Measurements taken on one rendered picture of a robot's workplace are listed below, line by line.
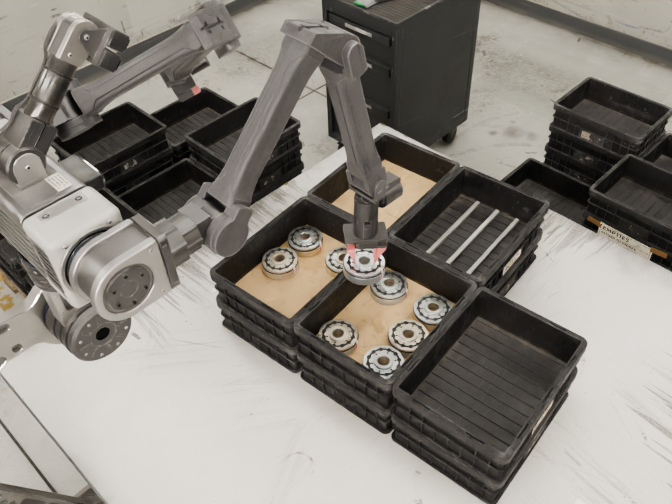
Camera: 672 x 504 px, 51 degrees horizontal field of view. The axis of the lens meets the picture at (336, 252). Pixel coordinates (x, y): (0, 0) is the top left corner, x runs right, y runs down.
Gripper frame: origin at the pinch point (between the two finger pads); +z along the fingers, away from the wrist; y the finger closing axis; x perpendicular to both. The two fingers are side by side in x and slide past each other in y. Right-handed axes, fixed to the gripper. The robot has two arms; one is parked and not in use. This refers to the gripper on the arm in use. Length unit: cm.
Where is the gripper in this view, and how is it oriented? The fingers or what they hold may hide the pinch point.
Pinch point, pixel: (364, 259)
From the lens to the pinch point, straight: 171.3
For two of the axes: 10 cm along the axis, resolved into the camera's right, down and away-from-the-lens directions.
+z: 0.0, 7.3, 6.8
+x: 1.0, 6.8, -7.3
